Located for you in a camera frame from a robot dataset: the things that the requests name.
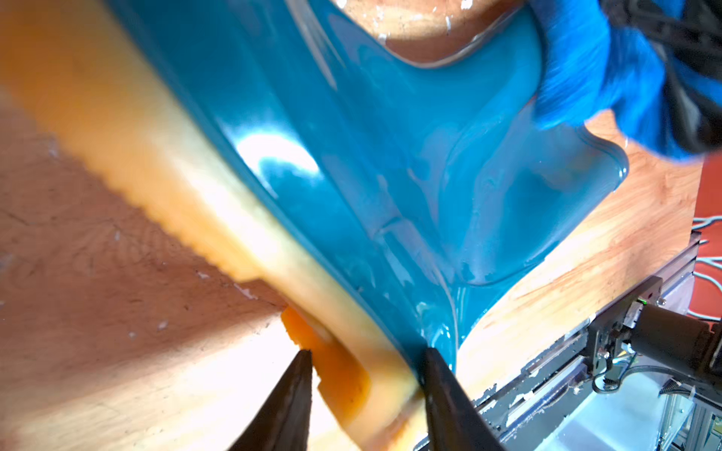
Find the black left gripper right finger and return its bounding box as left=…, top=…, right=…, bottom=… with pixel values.
left=422, top=348, right=504, bottom=451

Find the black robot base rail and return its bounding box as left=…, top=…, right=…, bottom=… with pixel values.
left=473, top=232, right=718, bottom=450

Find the teal rubber boot orange sole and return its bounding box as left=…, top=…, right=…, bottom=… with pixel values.
left=1, top=1, right=628, bottom=450

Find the blue microfiber cloth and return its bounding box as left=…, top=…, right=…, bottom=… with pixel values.
left=529, top=1, right=721, bottom=161

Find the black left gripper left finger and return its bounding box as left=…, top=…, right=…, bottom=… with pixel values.
left=229, top=350, right=312, bottom=451

